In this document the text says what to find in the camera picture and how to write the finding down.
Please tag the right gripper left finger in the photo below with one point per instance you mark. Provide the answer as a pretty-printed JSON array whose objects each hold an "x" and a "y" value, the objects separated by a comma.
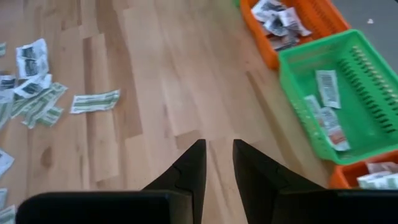
[{"x": 189, "y": 180}]

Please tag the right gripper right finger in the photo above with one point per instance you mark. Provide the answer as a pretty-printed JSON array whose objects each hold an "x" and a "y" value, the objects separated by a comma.
[{"x": 258, "y": 180}]

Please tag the sachets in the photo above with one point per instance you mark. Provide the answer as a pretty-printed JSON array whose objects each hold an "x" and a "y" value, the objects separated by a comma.
[
  {"x": 377, "y": 182},
  {"x": 295, "y": 20}
]

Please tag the orange-red plastic basket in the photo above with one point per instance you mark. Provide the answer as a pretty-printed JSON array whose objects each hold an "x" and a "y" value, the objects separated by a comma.
[
  {"x": 323, "y": 18},
  {"x": 345, "y": 174}
]

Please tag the green plastic basket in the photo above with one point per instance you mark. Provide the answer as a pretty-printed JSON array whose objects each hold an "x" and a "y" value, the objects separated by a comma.
[
  {"x": 357, "y": 93},
  {"x": 237, "y": 2}
]

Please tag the small white floor scrap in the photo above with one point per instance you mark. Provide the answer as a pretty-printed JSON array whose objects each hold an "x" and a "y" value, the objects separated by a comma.
[{"x": 370, "y": 21}]

